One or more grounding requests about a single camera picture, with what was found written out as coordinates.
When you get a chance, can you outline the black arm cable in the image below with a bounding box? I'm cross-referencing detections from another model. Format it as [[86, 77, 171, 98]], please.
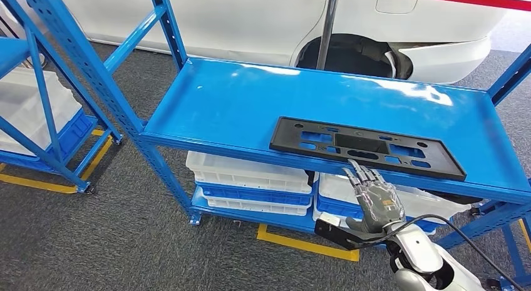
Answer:
[[353, 214, 525, 291]]

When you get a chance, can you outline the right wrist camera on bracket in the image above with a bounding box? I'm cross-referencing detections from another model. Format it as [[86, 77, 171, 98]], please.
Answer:
[[314, 211, 389, 252]]

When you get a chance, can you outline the yellow floor tape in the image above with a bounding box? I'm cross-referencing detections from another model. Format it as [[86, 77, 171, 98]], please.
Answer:
[[0, 128, 114, 195]]

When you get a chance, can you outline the white car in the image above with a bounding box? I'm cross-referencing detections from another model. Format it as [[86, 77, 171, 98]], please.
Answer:
[[58, 0, 531, 86]]

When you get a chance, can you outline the black plastic panel part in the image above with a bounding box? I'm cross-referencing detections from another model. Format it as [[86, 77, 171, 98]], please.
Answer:
[[269, 116, 468, 182]]

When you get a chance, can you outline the chrome stanchion pole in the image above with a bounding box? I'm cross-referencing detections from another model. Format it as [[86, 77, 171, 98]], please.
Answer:
[[316, 0, 342, 71]]

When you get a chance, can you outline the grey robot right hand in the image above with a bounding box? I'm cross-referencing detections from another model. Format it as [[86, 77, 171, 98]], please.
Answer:
[[342, 158, 408, 235]]

